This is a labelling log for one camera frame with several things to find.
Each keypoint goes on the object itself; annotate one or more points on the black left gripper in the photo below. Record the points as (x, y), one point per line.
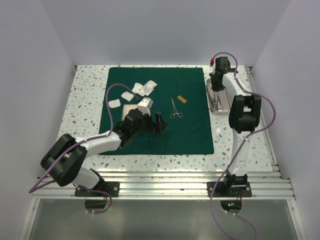
(162, 123)

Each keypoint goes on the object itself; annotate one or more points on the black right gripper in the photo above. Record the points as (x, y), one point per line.
(215, 87)

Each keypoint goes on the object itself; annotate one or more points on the curved tip steel tweezers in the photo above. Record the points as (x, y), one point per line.
(217, 101)

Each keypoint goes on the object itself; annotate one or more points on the steel hemostat forceps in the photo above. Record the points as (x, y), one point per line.
(223, 100)
(175, 112)

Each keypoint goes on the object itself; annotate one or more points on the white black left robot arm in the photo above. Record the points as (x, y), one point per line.
(63, 162)

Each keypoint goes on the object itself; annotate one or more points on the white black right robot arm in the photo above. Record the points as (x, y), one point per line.
(243, 118)

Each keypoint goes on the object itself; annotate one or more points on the green surgical drape cloth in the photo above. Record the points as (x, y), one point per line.
(188, 135)

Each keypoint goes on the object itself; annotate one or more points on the orange adhesive bandage strip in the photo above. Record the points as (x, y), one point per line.
(182, 99)

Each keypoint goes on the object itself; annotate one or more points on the white printed sterile packet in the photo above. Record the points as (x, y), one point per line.
(146, 89)

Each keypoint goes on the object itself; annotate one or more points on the beige packaged dressing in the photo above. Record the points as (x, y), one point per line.
(126, 109)

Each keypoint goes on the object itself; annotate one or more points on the stainless steel tray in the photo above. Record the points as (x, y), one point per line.
(210, 92)

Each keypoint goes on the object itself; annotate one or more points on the steel straight tweezers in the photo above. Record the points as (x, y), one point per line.
(212, 103)

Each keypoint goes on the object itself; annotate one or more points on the white gauze pad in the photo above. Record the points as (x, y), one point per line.
(136, 88)
(127, 96)
(114, 103)

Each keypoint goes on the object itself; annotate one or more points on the white gauze pad middle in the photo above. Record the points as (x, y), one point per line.
(127, 96)

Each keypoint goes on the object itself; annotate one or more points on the white gauze pad left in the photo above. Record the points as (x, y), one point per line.
(114, 103)

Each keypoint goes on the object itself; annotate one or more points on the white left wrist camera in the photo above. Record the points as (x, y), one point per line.
(145, 105)

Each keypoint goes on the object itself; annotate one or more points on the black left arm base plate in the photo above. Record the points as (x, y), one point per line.
(110, 187)

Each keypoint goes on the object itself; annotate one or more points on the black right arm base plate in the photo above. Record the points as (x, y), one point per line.
(222, 191)

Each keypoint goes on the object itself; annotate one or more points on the aluminium extrusion frame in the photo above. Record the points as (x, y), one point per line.
(175, 178)

